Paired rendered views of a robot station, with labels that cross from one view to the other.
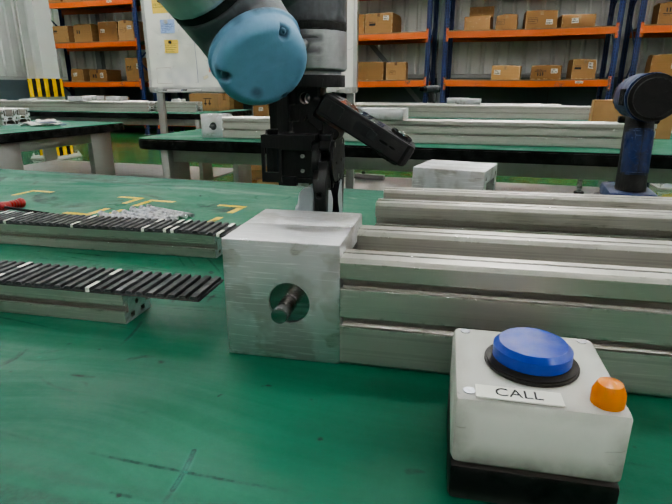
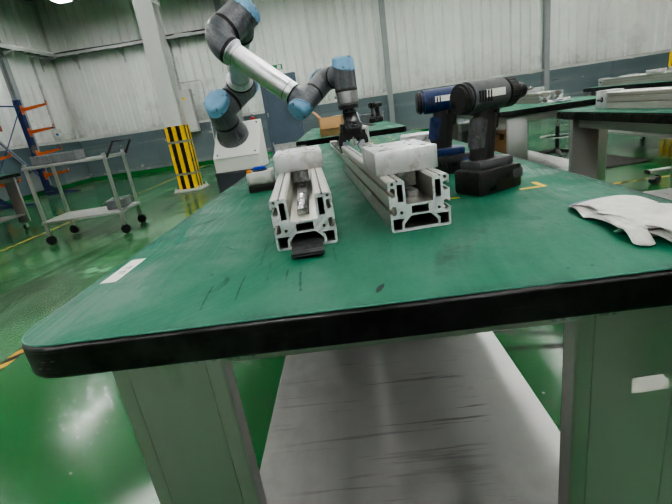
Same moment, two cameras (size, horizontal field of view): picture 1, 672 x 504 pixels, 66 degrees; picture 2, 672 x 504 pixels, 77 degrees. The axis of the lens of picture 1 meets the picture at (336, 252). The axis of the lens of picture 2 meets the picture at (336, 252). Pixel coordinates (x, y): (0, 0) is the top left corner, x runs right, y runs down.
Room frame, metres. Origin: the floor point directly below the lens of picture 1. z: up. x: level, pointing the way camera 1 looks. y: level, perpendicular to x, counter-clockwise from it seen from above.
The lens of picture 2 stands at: (0.12, -1.45, 0.98)
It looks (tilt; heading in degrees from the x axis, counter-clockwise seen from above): 18 degrees down; 76
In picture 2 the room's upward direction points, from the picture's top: 9 degrees counter-clockwise
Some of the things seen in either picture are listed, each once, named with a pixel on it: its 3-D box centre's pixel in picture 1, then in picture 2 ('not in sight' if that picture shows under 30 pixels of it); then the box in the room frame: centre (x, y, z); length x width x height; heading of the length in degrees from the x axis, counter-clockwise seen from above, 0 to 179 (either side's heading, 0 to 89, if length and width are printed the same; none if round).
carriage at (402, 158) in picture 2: not in sight; (397, 163); (0.45, -0.69, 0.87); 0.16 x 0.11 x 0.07; 78
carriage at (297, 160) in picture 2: not in sight; (299, 163); (0.31, -0.40, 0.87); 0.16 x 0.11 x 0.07; 78
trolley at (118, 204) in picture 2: not in sight; (90, 190); (-1.32, 4.03, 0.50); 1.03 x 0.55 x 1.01; 168
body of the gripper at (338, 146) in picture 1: (306, 131); (350, 122); (0.60, 0.03, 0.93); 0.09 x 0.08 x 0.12; 78
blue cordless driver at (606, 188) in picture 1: (629, 154); (456, 129); (0.74, -0.42, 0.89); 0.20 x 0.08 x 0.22; 161
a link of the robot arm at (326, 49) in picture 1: (311, 55); (346, 98); (0.60, 0.03, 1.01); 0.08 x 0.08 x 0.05
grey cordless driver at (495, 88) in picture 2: not in sight; (497, 134); (0.68, -0.67, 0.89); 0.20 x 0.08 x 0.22; 10
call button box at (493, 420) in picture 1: (522, 401); (264, 179); (0.25, -0.11, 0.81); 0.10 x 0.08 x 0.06; 168
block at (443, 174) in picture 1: (451, 199); (412, 149); (0.73, -0.17, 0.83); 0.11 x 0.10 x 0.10; 153
